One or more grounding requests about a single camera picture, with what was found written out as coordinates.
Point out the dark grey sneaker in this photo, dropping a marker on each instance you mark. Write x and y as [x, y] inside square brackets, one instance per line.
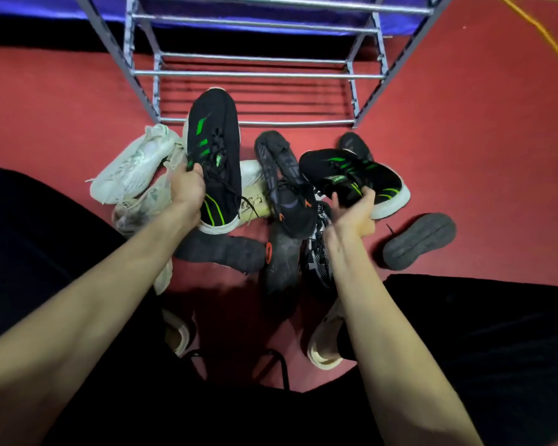
[214, 250]

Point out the person's cream clog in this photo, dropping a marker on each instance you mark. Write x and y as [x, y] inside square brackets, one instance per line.
[179, 336]
[323, 348]

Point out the blue tarp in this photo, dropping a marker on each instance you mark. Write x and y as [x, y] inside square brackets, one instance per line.
[28, 4]

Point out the black sneaker green stripes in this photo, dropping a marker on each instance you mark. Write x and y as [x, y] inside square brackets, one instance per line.
[348, 174]
[216, 148]

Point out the grey metal shoe rack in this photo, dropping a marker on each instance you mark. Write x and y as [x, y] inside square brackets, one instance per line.
[297, 122]

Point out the person's left hand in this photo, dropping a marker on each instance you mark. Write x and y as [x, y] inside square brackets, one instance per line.
[188, 190]

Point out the black sneaker white pattern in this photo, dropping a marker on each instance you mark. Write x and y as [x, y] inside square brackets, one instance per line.
[317, 260]

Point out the person's left forearm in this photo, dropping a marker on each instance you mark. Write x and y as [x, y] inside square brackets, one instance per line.
[74, 329]

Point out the person's right cream clog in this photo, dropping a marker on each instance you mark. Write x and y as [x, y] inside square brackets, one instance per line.
[323, 348]

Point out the black sneaker red patch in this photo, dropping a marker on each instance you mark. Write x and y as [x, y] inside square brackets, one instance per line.
[281, 274]
[353, 143]

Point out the person's right forearm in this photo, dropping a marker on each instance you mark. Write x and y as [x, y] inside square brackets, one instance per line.
[390, 366]

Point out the person's black trousers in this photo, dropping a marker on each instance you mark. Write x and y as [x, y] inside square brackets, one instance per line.
[493, 343]

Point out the person's left cream clog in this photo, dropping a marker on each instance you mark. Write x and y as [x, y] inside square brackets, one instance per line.
[179, 336]

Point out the black sneaker orange marks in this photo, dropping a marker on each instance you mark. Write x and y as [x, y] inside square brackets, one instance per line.
[288, 199]
[418, 241]

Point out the black folding stool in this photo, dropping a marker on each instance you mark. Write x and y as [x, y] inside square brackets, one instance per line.
[284, 371]

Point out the person's right hand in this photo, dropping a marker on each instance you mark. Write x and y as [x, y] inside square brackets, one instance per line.
[351, 218]

